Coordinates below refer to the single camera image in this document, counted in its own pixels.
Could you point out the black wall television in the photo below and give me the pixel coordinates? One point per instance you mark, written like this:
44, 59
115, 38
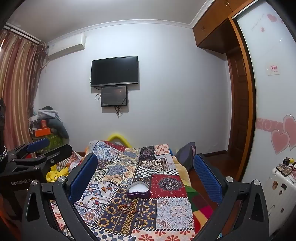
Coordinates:
114, 71

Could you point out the grey pillow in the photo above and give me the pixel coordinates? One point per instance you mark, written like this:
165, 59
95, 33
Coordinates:
186, 156

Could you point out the yellow padded bed rail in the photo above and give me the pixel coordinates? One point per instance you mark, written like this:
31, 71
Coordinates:
118, 136

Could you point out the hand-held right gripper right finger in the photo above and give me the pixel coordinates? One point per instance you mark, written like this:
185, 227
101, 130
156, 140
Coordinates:
205, 178

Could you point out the colourful fleece blanket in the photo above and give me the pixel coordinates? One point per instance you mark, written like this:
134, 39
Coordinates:
200, 208

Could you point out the small black wall monitor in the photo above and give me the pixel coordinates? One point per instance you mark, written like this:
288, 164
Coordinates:
113, 96

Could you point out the wooden wardrobe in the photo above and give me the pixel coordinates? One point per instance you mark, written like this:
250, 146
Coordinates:
212, 25

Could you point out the small black bottle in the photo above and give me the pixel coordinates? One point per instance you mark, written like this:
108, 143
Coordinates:
287, 161

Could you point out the patchwork printed blanket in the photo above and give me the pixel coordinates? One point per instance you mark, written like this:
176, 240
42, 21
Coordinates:
148, 162

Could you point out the open makeup case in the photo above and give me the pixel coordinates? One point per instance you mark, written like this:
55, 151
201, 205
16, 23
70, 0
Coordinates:
285, 171

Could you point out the white sliding door with hearts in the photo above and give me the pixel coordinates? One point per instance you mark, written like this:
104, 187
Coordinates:
270, 104

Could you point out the green patterned bag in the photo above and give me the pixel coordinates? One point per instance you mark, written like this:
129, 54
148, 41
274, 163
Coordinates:
55, 141

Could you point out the pile of clothes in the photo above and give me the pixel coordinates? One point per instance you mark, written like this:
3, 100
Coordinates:
52, 118

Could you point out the white air conditioner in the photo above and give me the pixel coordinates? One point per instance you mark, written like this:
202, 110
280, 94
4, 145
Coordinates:
66, 46

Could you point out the yellow cloth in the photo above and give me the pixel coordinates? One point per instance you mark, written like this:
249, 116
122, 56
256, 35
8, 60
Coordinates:
56, 173

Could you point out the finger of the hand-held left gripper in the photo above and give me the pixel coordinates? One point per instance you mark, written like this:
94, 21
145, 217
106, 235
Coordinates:
57, 154
38, 144

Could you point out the orange box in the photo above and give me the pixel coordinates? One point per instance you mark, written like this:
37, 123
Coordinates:
42, 131

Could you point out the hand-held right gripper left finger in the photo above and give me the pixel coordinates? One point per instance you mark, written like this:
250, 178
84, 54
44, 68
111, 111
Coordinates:
83, 177

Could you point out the small red and white sticker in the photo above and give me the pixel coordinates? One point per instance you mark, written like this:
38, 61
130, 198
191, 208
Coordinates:
274, 68

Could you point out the heart-shaped purple tin box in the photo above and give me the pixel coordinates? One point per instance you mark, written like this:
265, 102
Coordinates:
138, 190

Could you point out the wooden room door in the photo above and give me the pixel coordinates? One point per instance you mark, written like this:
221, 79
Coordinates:
237, 104

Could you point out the striped orange bedsheet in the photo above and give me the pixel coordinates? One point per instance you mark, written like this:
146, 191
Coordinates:
69, 160

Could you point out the striped pink curtain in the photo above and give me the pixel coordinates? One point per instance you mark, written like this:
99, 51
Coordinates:
18, 88

